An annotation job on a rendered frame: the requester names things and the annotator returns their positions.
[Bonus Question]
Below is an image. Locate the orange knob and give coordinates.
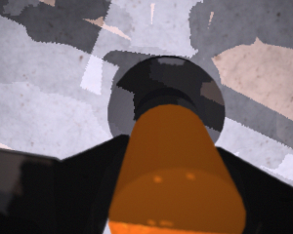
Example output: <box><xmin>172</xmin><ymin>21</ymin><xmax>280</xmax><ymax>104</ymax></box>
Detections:
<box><xmin>108</xmin><ymin>104</ymin><xmax>246</xmax><ymax>234</ymax></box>

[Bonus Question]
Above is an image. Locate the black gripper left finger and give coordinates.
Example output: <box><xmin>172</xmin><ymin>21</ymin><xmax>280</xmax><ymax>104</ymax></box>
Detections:
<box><xmin>0</xmin><ymin>135</ymin><xmax>130</xmax><ymax>234</ymax></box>

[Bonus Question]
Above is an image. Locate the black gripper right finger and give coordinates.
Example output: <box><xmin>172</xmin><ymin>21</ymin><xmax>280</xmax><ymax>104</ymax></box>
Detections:
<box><xmin>215</xmin><ymin>145</ymin><xmax>293</xmax><ymax>234</ymax></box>

